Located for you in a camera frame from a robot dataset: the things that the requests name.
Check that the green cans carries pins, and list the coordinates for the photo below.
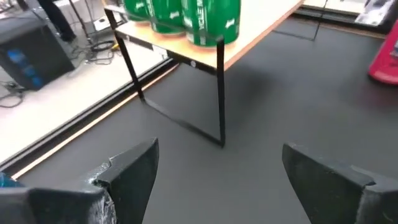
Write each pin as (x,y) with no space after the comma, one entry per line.
(211,21)

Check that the black computer tower lit fans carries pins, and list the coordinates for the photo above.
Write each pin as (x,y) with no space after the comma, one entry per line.
(37,62)

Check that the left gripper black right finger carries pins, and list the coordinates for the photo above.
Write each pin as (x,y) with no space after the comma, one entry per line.
(326,196)

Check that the red Fanta can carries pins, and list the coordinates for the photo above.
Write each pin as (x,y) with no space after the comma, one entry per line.
(387,62)

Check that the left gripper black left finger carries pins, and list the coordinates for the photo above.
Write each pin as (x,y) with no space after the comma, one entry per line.
(130,186)

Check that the green Sprite can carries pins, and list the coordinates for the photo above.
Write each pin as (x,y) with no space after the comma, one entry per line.
(136,9)
(168,15)

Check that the grey stand base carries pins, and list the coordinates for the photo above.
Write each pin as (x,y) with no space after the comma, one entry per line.
(102,23)

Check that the person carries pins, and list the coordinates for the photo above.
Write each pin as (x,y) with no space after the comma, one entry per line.
(57,18)

